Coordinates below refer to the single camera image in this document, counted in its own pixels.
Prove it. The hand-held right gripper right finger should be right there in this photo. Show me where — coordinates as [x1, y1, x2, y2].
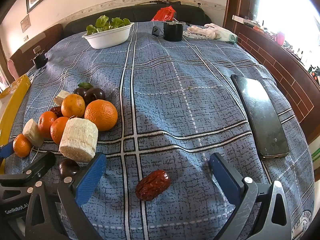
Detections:
[209, 153, 292, 240]

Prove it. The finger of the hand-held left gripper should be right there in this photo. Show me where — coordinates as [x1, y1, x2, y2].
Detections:
[0, 152, 56, 187]
[0, 140, 15, 159]

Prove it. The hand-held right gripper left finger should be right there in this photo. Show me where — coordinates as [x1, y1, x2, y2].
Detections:
[24, 152, 107, 240]

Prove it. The small orange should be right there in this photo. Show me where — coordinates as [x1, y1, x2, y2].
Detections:
[13, 133, 32, 158]

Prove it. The dark purple plum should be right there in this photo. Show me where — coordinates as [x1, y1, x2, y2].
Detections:
[83, 87, 106, 105]
[73, 87, 87, 98]
[58, 158, 81, 180]

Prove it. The large peeled sugarcane piece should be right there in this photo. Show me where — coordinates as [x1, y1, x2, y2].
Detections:
[59, 117, 99, 163]

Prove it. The yellow rimmed white tray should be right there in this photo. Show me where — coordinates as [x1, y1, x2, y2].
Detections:
[0, 74, 32, 148]

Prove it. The wrinkled red date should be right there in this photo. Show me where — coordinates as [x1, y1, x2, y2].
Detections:
[49, 106, 63, 118]
[135, 169, 172, 201]

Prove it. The large orange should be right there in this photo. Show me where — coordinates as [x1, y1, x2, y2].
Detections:
[84, 99, 118, 131]

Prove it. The black smartphone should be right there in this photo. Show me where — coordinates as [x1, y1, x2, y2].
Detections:
[230, 74, 290, 158]

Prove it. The small black round container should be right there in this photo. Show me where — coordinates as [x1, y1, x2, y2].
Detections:
[30, 49, 48, 69]

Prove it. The blue checked blanket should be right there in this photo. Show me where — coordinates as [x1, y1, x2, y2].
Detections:
[5, 21, 315, 240]

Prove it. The brown wooden cabinet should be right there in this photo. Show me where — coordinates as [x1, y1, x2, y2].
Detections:
[235, 17, 320, 145]

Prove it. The brown armchair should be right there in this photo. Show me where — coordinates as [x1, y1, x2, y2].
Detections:
[7, 24, 64, 80]

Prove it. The white bowl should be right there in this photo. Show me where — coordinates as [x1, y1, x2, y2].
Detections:
[82, 22, 135, 50]

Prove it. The white glove with green cuff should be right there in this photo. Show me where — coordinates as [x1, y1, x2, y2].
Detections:
[204, 23, 238, 44]

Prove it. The pink cup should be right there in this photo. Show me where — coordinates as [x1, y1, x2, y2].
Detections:
[275, 32, 286, 46]

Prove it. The large black round container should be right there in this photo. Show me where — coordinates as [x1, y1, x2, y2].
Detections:
[163, 20, 187, 42]

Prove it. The green lettuce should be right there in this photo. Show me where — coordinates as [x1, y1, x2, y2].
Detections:
[86, 15, 131, 36]

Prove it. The black sofa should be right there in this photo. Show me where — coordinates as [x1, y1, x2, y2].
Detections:
[64, 4, 213, 39]

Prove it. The red plastic bag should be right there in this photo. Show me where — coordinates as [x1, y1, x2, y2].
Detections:
[151, 6, 176, 22]

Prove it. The wall plaque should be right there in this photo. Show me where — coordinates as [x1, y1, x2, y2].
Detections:
[20, 15, 31, 33]

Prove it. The dark wooden door frame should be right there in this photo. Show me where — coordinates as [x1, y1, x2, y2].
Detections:
[223, 0, 259, 32]

